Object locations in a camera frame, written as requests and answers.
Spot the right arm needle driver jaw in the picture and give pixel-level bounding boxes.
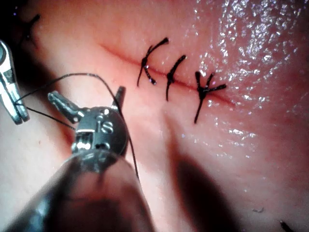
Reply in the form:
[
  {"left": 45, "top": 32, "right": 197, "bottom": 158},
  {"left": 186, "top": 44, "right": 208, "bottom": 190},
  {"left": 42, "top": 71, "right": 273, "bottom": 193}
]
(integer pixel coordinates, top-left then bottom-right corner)
[
  {"left": 5, "top": 68, "right": 30, "bottom": 121},
  {"left": 0, "top": 72, "right": 24, "bottom": 126}
]

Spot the left arm needle driver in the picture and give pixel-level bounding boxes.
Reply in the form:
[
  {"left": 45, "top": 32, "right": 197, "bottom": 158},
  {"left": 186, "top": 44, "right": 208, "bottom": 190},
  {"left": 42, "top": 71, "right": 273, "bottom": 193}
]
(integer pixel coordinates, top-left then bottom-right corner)
[{"left": 70, "top": 106, "right": 128, "bottom": 156}]

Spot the left arm needle driver jaw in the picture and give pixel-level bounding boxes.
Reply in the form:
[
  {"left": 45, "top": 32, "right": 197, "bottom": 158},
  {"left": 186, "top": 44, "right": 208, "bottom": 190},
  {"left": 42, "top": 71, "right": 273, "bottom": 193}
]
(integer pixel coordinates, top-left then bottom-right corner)
[
  {"left": 47, "top": 90, "right": 85, "bottom": 124},
  {"left": 111, "top": 86, "right": 126, "bottom": 114}
]

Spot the right arm needle driver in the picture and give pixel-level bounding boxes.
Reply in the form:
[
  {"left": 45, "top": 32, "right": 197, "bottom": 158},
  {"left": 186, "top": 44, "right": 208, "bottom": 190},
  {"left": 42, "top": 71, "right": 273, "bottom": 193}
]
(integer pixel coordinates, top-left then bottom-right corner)
[{"left": 0, "top": 40, "right": 14, "bottom": 73}]

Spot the black thread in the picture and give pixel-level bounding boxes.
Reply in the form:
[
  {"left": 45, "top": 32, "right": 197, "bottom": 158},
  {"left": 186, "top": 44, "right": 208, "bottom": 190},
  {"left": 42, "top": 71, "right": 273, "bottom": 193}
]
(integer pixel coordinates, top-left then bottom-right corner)
[{"left": 14, "top": 72, "right": 141, "bottom": 181}]

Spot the black stitching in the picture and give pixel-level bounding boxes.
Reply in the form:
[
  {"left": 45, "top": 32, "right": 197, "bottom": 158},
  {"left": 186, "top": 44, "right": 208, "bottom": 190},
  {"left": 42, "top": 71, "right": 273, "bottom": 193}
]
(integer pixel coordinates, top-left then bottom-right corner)
[
  {"left": 20, "top": 14, "right": 41, "bottom": 49},
  {"left": 136, "top": 37, "right": 227, "bottom": 125}
]

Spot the tissue pad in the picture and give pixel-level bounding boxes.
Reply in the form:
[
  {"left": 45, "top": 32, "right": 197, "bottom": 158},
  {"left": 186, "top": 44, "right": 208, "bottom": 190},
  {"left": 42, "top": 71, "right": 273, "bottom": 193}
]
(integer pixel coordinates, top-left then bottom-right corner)
[{"left": 0, "top": 0, "right": 309, "bottom": 232}]

